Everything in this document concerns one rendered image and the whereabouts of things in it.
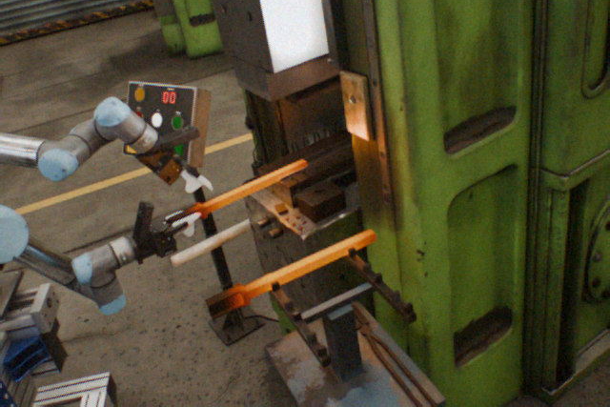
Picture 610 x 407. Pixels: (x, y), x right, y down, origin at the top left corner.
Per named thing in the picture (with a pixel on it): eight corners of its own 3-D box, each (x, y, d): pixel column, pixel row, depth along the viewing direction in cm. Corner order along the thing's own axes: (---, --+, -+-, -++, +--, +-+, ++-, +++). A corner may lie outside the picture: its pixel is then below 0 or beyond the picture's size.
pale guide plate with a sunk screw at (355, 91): (368, 141, 149) (360, 79, 141) (347, 132, 156) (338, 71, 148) (374, 138, 150) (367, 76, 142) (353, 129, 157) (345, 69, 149)
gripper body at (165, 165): (162, 178, 163) (131, 153, 155) (182, 154, 164) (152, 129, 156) (172, 188, 157) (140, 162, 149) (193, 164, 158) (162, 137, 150)
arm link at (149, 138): (141, 118, 153) (152, 127, 147) (153, 129, 156) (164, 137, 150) (122, 140, 152) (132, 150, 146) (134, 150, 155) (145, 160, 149)
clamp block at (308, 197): (315, 224, 168) (312, 206, 165) (299, 213, 175) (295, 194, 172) (348, 207, 173) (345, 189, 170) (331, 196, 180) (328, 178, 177)
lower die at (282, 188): (293, 208, 178) (288, 185, 174) (261, 185, 193) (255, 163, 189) (396, 156, 195) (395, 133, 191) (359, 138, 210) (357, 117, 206)
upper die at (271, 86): (271, 102, 160) (264, 70, 155) (237, 86, 175) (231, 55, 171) (388, 54, 177) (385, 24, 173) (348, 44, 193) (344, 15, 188)
